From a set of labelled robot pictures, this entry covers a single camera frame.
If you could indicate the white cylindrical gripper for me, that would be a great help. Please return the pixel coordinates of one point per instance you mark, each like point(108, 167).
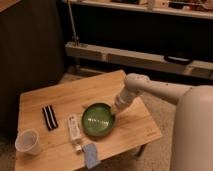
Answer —
point(123, 100)

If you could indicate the green ceramic bowl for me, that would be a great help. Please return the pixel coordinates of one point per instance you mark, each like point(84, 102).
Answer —
point(97, 120)

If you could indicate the white tube bottle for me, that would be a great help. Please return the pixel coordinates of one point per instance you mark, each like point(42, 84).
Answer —
point(75, 133)

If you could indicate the blue sponge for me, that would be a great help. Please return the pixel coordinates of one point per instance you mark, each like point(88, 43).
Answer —
point(91, 156)

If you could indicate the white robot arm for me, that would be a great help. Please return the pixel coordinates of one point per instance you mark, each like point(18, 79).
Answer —
point(192, 135)

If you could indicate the wooden folding table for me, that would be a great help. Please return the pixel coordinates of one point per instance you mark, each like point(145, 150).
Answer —
point(134, 127)

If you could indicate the black white striped cloth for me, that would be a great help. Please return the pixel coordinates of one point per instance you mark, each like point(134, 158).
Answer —
point(50, 118)

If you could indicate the clear plastic cup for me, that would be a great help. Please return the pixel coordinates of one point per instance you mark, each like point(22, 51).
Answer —
point(28, 142)

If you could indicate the black handle on rail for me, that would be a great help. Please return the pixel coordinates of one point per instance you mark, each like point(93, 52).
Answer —
point(180, 61)

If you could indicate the grey metal rail frame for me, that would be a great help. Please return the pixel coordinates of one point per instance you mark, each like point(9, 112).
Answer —
point(141, 39)

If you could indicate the white wall shelf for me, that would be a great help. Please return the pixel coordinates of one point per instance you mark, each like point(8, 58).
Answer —
point(139, 8)

